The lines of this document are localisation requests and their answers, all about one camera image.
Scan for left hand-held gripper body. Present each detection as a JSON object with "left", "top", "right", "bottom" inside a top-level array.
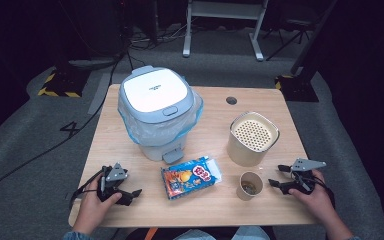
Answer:
[{"left": 97, "top": 162, "right": 130, "bottom": 203}]

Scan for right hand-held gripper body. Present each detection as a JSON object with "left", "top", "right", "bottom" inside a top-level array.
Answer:
[{"left": 281, "top": 157, "right": 327, "bottom": 196}]

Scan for brown paper cup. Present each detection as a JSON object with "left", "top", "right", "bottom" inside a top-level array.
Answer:
[{"left": 235, "top": 170, "right": 264, "bottom": 202}]

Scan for beige canister with perforated lid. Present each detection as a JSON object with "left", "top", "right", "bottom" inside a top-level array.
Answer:
[{"left": 226, "top": 111, "right": 281, "bottom": 168}]

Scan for blue and orange snack packet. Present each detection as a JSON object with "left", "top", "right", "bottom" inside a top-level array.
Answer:
[{"left": 160, "top": 155, "right": 223, "bottom": 201}]

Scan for white and blue pedal bin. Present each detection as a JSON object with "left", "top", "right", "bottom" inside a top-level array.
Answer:
[{"left": 117, "top": 65, "right": 204, "bottom": 165}]

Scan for person's left hand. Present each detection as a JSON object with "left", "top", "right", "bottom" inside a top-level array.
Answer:
[{"left": 72, "top": 175, "right": 123, "bottom": 235}]

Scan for person's right hand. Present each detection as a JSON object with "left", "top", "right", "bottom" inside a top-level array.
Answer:
[{"left": 287, "top": 169, "right": 337, "bottom": 225}]

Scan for clear blue-edged bin liner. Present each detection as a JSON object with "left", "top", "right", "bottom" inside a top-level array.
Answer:
[{"left": 117, "top": 89, "right": 204, "bottom": 148}]

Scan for person's light blue trousers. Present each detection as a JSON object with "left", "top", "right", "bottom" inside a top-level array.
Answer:
[{"left": 172, "top": 225, "right": 272, "bottom": 240}]

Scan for black stand with striped base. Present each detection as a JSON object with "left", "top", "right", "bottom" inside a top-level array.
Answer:
[
  {"left": 37, "top": 49, "right": 92, "bottom": 99},
  {"left": 274, "top": 0, "right": 339, "bottom": 103}
]

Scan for black tripod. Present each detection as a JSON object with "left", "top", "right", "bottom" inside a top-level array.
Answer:
[{"left": 265, "top": 18, "right": 316, "bottom": 62}]

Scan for right hand-held gripper cable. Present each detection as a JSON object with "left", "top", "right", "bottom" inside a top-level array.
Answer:
[{"left": 313, "top": 174, "right": 336, "bottom": 209}]

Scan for hand-held gripper cable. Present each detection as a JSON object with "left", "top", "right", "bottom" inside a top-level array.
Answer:
[
  {"left": 69, "top": 169, "right": 105, "bottom": 205},
  {"left": 313, "top": 174, "right": 336, "bottom": 209}
]

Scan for left hand-held gripper cable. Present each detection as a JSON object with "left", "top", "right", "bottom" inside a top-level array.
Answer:
[{"left": 69, "top": 169, "right": 105, "bottom": 205}]

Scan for orange strap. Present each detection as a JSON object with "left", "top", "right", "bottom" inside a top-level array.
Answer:
[{"left": 144, "top": 227, "right": 159, "bottom": 240}]

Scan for long black floor cable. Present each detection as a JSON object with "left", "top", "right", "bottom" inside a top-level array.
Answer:
[{"left": 0, "top": 49, "right": 129, "bottom": 201}]

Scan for bundle of floor cables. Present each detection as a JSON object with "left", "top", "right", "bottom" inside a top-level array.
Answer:
[{"left": 129, "top": 19, "right": 189, "bottom": 52}]

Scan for white metal desk frame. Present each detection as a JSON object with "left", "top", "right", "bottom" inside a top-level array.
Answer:
[{"left": 182, "top": 0, "right": 270, "bottom": 62}]

